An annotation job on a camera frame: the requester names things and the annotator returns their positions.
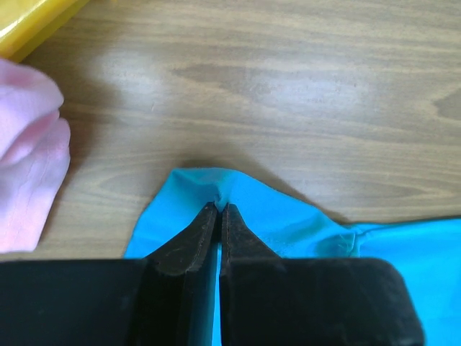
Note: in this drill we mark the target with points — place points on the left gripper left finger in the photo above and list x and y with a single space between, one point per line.
165 298

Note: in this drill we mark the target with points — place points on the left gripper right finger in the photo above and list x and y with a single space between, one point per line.
266 299

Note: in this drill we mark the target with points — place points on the teal t-shirt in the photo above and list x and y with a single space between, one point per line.
426 253

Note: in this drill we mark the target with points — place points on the light pink t-shirt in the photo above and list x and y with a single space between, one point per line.
34 153

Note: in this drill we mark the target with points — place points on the yellow plastic bin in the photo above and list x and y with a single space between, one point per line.
28 23

